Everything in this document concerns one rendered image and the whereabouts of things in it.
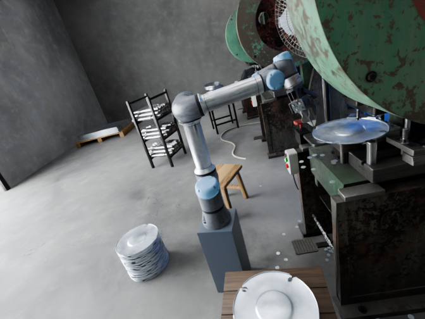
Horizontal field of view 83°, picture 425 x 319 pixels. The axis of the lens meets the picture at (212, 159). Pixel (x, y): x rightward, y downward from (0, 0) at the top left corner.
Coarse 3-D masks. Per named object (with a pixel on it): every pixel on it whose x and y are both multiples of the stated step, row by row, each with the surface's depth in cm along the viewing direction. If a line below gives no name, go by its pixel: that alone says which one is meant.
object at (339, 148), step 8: (304, 136) 111; (312, 136) 108; (312, 144) 101; (320, 144) 100; (336, 144) 106; (344, 144) 102; (352, 144) 102; (336, 152) 108; (344, 152) 103; (344, 160) 105
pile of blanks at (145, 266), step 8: (160, 240) 163; (152, 248) 154; (160, 248) 162; (120, 256) 152; (128, 256) 149; (136, 256) 150; (144, 256) 152; (152, 256) 155; (160, 256) 160; (168, 256) 172; (128, 264) 153; (136, 264) 151; (144, 264) 153; (152, 264) 158; (160, 264) 161; (128, 272) 159; (136, 272) 155; (144, 272) 155; (152, 272) 157; (160, 272) 161; (136, 280) 159
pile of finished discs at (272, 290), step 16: (272, 272) 96; (240, 288) 93; (256, 288) 92; (272, 288) 90; (288, 288) 89; (304, 288) 87; (240, 304) 88; (256, 304) 86; (272, 304) 84; (288, 304) 83; (304, 304) 82
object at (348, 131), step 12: (336, 120) 117; (348, 120) 114; (360, 120) 110; (372, 120) 107; (312, 132) 111; (324, 132) 108; (336, 132) 104; (348, 132) 101; (360, 132) 99; (372, 132) 97; (384, 132) 94
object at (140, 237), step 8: (144, 224) 174; (128, 232) 171; (136, 232) 169; (144, 232) 166; (152, 232) 164; (128, 240) 163; (136, 240) 160; (144, 240) 159; (152, 240) 157; (120, 248) 157; (128, 248) 155; (136, 248) 153; (144, 248) 151
